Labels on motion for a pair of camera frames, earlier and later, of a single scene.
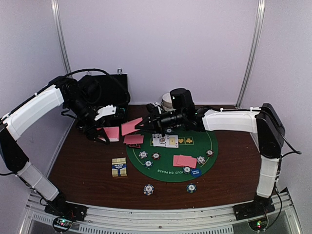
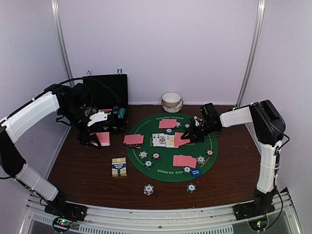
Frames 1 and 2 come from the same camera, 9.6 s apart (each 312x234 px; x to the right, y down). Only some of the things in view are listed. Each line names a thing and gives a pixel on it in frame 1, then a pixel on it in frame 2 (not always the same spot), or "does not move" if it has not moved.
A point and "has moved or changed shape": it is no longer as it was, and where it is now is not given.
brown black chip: (156, 156) does not move
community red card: (129, 127) → (178, 141)
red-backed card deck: (112, 132) has moved or changed shape
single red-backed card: (137, 139) does not move
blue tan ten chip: (143, 154) does not move
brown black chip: (209, 152) does not move
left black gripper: (91, 134) → (84, 139)
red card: (134, 139) does not move
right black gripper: (152, 122) → (193, 134)
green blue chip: (148, 164) does not move
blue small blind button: (196, 172) does not move
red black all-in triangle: (135, 146) does not move
